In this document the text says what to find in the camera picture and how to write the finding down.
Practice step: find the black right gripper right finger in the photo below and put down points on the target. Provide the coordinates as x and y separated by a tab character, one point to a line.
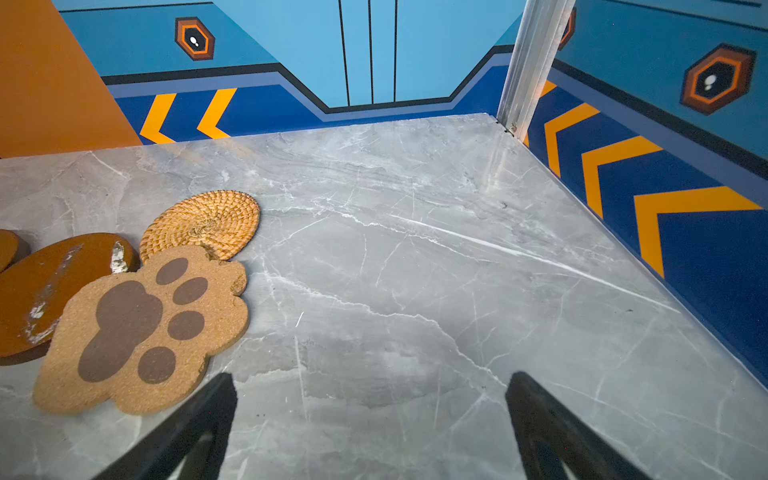
554	443

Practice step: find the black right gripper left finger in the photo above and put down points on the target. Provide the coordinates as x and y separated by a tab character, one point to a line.
193	440

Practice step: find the cork paw print coaster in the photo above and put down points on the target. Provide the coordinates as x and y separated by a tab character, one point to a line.
143	339

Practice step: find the scratched brown round coaster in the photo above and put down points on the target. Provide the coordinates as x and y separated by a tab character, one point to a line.
35	289

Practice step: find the woven rattan round coaster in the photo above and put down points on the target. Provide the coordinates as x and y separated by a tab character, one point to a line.
223	222

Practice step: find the plain brown round coaster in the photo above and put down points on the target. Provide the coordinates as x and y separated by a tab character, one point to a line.
12	249

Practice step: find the aluminium corner post right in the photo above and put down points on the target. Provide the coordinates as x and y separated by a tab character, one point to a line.
541	28

